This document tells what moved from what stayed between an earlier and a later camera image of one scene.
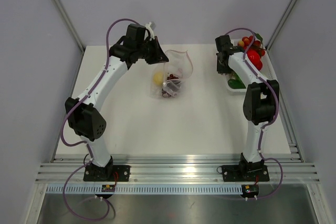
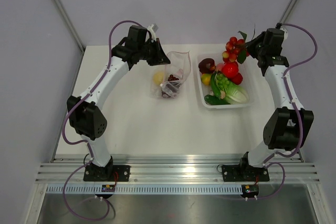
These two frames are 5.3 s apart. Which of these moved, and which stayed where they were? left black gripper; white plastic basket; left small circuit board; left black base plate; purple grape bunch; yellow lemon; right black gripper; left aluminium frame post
Moved: right black gripper; white plastic basket
Stayed: yellow lemon; left aluminium frame post; left small circuit board; left black base plate; purple grape bunch; left black gripper
